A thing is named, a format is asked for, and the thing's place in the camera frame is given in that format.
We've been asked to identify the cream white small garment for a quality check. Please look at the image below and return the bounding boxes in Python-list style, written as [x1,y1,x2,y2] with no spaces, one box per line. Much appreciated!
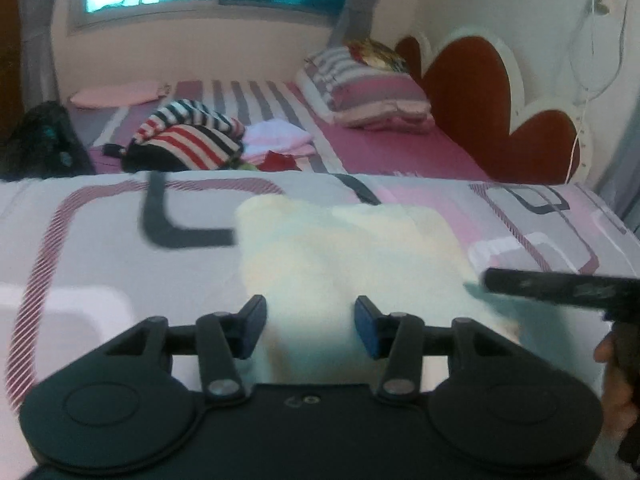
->
[236,195,520,385]

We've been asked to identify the light pink folded clothes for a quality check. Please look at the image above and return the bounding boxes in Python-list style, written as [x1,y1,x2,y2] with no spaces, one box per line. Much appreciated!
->
[242,118,317,166]

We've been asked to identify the person's right hand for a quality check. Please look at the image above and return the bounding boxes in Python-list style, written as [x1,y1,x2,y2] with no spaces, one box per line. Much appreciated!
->
[593,332,639,439]

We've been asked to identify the red small cloth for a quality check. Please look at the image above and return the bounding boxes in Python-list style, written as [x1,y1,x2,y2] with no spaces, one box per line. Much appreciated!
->
[257,151,299,172]

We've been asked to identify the striped magenta bed sheet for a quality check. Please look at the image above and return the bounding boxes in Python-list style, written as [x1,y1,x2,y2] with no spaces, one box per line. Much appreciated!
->
[66,80,489,181]

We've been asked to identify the red black striped garment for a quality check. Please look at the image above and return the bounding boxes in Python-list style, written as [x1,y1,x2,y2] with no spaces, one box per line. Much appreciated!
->
[102,99,245,172]

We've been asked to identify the red white heart headboard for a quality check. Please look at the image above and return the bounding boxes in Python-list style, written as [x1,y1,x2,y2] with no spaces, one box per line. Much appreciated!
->
[395,26,593,184]

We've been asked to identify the striped pink grey pillow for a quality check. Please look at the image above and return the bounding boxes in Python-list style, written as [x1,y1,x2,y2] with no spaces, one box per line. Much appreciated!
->
[295,46,435,133]

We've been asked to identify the pink flat pillow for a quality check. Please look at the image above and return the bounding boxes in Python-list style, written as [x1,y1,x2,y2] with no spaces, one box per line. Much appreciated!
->
[70,80,171,110]

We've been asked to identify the black bag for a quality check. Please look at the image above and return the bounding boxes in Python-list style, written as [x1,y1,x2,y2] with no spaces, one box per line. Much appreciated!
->
[1,101,96,182]

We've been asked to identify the floral dark cushion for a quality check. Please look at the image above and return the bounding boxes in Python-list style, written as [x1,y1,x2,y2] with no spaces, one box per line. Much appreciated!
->
[345,38,409,74]

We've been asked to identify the grey curtain left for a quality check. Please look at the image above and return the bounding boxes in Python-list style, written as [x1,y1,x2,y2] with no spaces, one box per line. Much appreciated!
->
[18,0,58,110]

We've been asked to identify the white wall cable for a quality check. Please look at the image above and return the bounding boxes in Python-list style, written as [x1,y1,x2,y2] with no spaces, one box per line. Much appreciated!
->
[562,0,634,187]

